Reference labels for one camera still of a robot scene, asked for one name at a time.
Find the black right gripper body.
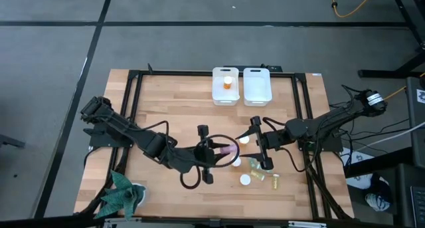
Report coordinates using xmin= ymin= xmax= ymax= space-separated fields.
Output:
xmin=251 ymin=116 xmax=290 ymax=171

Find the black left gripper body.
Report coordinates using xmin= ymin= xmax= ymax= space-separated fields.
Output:
xmin=193 ymin=124 xmax=216 ymax=185

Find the black desk leg frame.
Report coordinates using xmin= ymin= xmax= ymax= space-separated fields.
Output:
xmin=357 ymin=0 xmax=425 ymax=79

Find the black computer cabinet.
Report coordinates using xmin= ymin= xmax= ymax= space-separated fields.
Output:
xmin=406 ymin=76 xmax=425 ymax=169

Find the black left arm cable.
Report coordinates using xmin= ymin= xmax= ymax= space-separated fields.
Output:
xmin=179 ymin=134 xmax=240 ymax=190

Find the silver aluminium bar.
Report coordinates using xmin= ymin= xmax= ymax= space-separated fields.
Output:
xmin=103 ymin=219 xmax=134 ymax=228

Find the silver metal bracket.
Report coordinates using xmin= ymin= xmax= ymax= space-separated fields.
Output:
xmin=288 ymin=220 xmax=328 ymax=228

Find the white plastic bin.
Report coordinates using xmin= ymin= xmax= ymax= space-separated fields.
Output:
xmin=211 ymin=66 xmax=240 ymax=107
xmin=242 ymin=67 xmax=273 ymax=108

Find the white cable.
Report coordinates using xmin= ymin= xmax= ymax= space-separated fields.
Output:
xmin=351 ymin=121 xmax=425 ymax=152

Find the black aluminium table frame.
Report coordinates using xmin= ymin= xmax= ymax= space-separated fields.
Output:
xmin=74 ymin=69 xmax=355 ymax=228

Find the green snake plant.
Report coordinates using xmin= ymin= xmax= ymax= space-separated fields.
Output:
xmin=94 ymin=170 xmax=147 ymax=221

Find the teal pill bottle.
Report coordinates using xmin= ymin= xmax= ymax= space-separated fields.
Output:
xmin=247 ymin=157 xmax=272 ymax=173

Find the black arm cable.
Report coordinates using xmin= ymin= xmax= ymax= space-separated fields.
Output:
xmin=179 ymin=134 xmax=240 ymax=190
xmin=278 ymin=144 xmax=319 ymax=173

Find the yellow floor cable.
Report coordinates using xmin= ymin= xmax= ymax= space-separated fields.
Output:
xmin=384 ymin=71 xmax=425 ymax=101
xmin=320 ymin=0 xmax=378 ymax=19

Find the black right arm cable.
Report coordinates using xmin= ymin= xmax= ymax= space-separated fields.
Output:
xmin=278 ymin=144 xmax=319 ymax=173

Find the white blue printed bag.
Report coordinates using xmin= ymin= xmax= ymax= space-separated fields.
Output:
xmin=340 ymin=147 xmax=394 ymax=213

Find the black power strip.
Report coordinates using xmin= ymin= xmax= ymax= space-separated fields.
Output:
xmin=223 ymin=64 xmax=284 ymax=73

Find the white plant pot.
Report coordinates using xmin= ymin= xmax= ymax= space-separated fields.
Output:
xmin=131 ymin=182 xmax=149 ymax=207

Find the black chair base leg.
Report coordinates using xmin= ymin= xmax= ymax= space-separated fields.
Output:
xmin=0 ymin=134 xmax=26 ymax=149

